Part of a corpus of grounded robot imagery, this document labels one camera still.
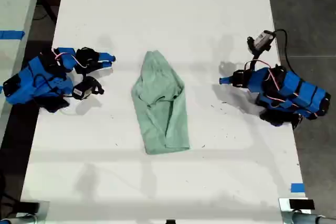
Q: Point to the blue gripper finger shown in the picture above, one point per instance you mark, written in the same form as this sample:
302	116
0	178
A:
227	83
107	56
105	64
227	79

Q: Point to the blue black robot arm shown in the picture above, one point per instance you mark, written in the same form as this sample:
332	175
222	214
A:
294	90
39	77

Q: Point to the pale green T-shirt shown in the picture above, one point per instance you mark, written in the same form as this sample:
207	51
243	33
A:
162	119

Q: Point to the long blue tape strip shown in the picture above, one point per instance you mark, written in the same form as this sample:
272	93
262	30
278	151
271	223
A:
11	34

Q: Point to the pale side table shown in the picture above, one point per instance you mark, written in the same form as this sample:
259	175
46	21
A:
15	3

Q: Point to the short blue tape strip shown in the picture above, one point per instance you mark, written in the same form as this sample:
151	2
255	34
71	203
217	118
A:
297	187

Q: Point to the small black box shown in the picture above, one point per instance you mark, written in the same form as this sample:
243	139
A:
301	204
27	207

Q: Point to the small black clip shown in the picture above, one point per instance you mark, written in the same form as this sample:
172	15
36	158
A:
170	221

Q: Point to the black camera stalk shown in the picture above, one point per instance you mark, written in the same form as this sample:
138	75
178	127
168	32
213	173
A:
254	58

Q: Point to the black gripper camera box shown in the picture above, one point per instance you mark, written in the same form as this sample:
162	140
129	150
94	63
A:
86	89

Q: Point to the grey gripper camera box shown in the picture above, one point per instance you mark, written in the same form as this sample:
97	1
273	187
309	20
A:
262	40

